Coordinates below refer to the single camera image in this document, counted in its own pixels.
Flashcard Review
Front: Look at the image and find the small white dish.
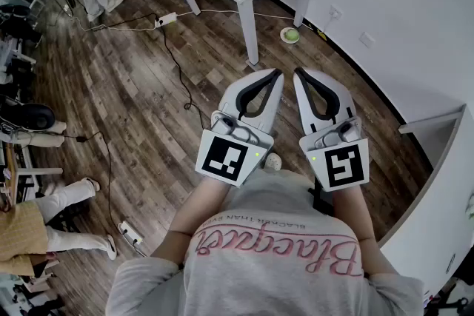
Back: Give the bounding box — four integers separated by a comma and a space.
280, 27, 301, 45

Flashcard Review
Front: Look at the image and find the person's left forearm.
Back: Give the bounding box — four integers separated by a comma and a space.
151, 175, 238, 260

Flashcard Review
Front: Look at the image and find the black floor cable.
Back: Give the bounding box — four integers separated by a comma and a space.
158, 24, 208, 130
62, 130, 129, 234

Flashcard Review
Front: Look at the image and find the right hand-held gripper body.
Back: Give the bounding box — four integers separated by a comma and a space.
298, 116, 370, 215

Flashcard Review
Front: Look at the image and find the white power strip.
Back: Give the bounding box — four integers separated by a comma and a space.
118, 221, 144, 246
153, 12, 178, 30

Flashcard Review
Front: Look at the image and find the person's right forearm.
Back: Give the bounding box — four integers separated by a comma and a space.
331, 184, 399, 277

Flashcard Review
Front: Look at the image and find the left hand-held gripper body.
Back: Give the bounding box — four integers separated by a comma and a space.
195, 110, 275, 189

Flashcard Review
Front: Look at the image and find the white counter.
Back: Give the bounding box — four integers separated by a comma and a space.
379, 103, 474, 295

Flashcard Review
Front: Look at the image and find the person's grey printed shirt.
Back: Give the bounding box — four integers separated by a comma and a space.
105, 168, 425, 316

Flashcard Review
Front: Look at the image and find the black rounded headset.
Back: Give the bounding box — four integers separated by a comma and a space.
0, 95, 56, 132

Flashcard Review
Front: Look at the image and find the white frame wooden desk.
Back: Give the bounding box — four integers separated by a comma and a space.
0, 142, 64, 204

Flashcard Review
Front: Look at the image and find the person's white shoe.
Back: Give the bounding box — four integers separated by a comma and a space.
263, 152, 283, 172

